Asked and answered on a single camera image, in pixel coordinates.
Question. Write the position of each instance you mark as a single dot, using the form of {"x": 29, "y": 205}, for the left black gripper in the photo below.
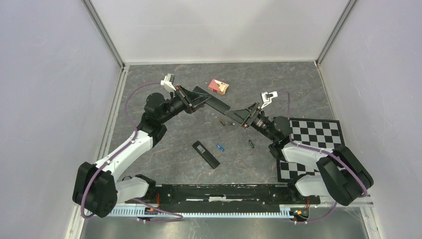
{"x": 190, "y": 99}

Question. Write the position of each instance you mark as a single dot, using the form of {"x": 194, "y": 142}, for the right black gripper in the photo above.
{"x": 241, "y": 116}

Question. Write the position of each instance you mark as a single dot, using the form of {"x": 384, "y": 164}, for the black remote control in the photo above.
{"x": 205, "y": 154}
{"x": 213, "y": 102}

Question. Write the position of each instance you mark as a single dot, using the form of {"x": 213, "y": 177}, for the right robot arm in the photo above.
{"x": 340, "y": 174}

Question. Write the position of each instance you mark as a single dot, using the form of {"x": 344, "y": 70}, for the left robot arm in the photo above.
{"x": 97, "y": 189}

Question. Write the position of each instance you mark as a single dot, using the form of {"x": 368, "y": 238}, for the red white small box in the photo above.
{"x": 218, "y": 86}

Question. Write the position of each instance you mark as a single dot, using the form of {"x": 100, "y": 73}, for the checkerboard calibration board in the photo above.
{"x": 313, "y": 132}

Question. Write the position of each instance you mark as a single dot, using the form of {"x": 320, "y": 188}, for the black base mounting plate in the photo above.
{"x": 225, "y": 198}

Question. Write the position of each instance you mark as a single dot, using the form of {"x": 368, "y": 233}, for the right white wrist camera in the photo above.
{"x": 267, "y": 98}

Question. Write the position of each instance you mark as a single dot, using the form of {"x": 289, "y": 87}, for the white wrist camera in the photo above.
{"x": 267, "y": 98}
{"x": 167, "y": 83}

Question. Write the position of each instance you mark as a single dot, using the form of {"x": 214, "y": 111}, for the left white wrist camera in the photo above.
{"x": 167, "y": 83}

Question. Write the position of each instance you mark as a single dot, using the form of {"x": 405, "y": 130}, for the white slotted cable duct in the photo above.
{"x": 140, "y": 211}

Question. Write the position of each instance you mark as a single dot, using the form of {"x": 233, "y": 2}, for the left aluminium corner post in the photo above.
{"x": 94, "y": 15}

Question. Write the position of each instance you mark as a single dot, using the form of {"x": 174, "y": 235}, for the aluminium corner post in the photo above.
{"x": 350, "y": 5}
{"x": 94, "y": 15}

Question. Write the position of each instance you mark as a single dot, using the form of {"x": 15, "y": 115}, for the right aluminium corner post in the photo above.
{"x": 350, "y": 5}

